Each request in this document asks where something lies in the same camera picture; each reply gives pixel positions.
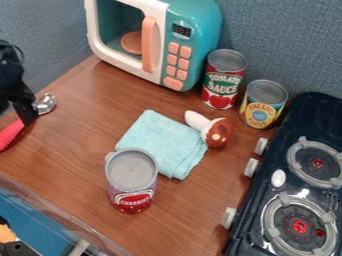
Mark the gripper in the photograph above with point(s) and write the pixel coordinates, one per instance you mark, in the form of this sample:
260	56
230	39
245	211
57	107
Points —
11	81

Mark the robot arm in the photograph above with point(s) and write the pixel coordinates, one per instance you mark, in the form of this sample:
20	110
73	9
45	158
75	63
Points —
5	50

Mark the toy microwave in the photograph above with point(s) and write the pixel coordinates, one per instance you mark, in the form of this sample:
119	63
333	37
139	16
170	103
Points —
196	36

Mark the cherries can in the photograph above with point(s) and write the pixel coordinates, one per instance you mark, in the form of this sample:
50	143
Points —
131	181

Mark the light blue cloth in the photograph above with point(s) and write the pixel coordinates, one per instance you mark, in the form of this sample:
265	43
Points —
162	143

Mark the toy mushroom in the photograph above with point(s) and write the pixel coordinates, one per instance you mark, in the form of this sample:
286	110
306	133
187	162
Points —
216	131

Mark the tomato sauce can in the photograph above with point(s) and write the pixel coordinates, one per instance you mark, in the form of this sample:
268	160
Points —
223	81

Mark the pineapple can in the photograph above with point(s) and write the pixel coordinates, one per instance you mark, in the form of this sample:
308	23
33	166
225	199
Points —
262	105

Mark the toy stove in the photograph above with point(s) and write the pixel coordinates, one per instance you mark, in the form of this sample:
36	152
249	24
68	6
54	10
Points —
294	186

